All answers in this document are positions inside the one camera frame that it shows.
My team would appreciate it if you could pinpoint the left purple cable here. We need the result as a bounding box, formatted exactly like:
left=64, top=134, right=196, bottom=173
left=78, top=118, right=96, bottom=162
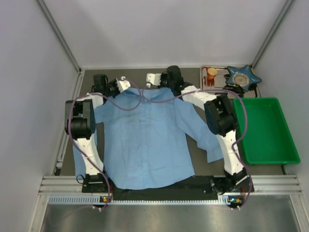
left=69, top=82, right=145, bottom=211

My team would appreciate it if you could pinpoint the light blue shirt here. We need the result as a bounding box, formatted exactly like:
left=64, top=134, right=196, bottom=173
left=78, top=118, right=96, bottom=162
left=72, top=87, right=225, bottom=189

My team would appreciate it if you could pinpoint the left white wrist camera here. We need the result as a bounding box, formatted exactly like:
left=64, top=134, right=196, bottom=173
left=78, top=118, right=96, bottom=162
left=116, top=76, right=131, bottom=93

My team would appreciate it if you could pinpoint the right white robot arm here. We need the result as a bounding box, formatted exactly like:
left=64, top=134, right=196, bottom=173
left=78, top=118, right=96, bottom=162
left=158, top=66, right=253, bottom=192

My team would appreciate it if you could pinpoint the metal tray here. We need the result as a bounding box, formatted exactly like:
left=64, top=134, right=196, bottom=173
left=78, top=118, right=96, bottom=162
left=200, top=66, right=261, bottom=98

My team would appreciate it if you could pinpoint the blue star-shaped dish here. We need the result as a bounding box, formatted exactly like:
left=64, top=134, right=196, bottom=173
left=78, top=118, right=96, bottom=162
left=225, top=65, right=262, bottom=92

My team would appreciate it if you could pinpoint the aluminium front rail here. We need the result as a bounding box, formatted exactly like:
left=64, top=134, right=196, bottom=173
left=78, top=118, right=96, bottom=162
left=39, top=175, right=302, bottom=206

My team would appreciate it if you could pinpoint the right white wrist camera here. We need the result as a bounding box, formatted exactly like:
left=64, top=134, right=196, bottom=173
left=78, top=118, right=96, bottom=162
left=146, top=73, right=161, bottom=88

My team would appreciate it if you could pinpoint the orange cup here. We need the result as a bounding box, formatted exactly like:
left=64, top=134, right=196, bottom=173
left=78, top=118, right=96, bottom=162
left=207, top=68, right=218, bottom=80

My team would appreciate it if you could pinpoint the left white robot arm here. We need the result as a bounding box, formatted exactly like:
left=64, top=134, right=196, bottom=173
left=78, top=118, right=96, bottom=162
left=64, top=74, right=122, bottom=191

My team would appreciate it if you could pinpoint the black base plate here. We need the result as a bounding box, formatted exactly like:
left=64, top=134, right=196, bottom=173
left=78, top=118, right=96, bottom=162
left=82, top=176, right=254, bottom=201

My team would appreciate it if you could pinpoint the purple cable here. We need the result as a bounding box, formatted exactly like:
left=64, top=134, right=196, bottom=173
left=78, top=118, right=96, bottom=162
left=69, top=82, right=145, bottom=211
left=139, top=88, right=253, bottom=211

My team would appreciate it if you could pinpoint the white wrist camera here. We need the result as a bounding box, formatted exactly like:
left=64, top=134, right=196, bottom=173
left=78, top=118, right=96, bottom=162
left=146, top=73, right=161, bottom=88
left=116, top=76, right=131, bottom=93

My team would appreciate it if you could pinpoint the green plastic bin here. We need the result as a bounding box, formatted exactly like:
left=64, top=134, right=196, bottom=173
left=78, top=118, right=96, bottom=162
left=239, top=98, right=300, bottom=165

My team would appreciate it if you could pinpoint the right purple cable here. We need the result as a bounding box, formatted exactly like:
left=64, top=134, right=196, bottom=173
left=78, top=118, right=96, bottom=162
left=139, top=88, right=253, bottom=211

